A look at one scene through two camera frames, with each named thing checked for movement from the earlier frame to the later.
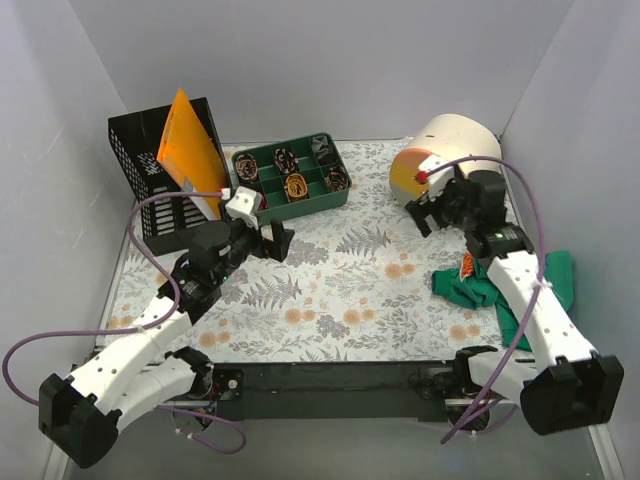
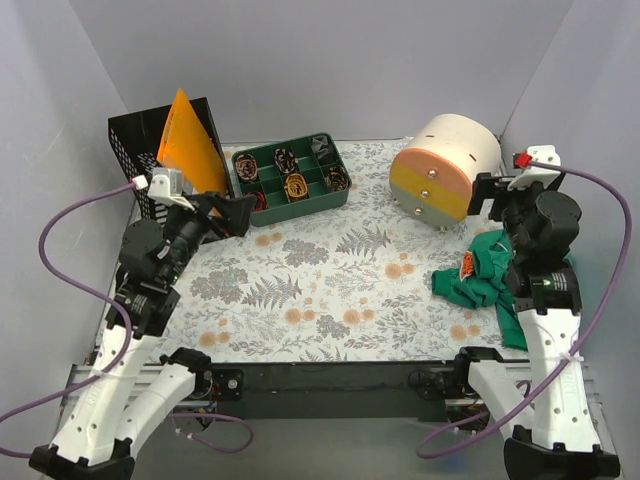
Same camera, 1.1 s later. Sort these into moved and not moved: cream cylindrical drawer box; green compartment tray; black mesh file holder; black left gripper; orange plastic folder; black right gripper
Moved: black right gripper; black left gripper
Not moved: black mesh file holder; green compartment tray; orange plastic folder; cream cylindrical drawer box
